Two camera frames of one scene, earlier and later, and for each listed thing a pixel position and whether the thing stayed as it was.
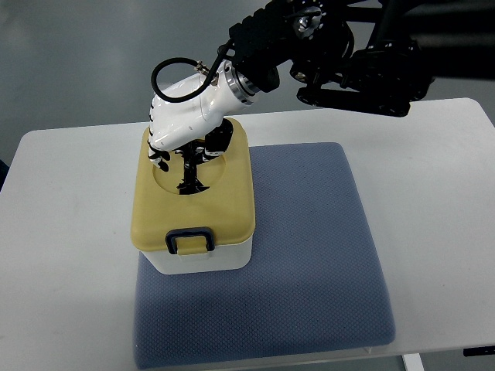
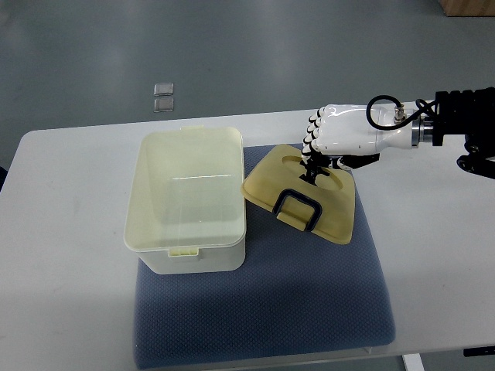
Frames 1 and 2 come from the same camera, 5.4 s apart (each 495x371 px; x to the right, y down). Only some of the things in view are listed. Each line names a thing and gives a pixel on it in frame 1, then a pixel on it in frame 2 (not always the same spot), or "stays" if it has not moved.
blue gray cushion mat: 313,283 stays
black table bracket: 478,351 stays
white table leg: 413,362 stays
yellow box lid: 227,206 -> 326,209
